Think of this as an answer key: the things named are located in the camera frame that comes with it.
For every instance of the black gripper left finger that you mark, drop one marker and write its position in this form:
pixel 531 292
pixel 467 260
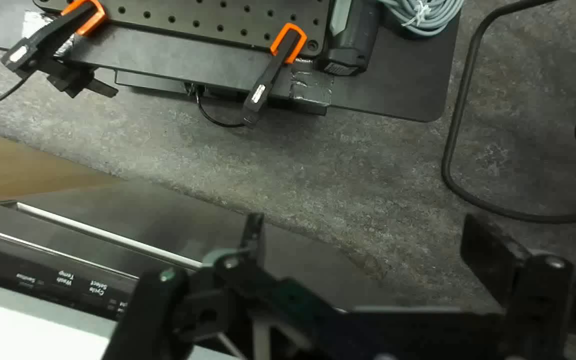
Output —
pixel 161 312

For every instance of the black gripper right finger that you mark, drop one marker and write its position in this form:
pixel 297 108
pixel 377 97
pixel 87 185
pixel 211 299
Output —
pixel 539 300

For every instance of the black dishwasher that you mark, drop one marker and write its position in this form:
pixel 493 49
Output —
pixel 48 273

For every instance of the wooden base cabinet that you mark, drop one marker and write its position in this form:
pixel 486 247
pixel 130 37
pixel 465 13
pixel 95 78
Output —
pixel 15 166

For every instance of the orange black bar clamp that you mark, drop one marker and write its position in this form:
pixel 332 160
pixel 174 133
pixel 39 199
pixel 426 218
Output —
pixel 35 51
pixel 265 82

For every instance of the black perforated breadboard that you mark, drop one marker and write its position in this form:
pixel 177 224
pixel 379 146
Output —
pixel 220 17

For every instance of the black power box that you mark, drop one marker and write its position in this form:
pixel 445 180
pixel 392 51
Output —
pixel 348 40

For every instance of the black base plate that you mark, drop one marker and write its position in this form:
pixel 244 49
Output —
pixel 395 80

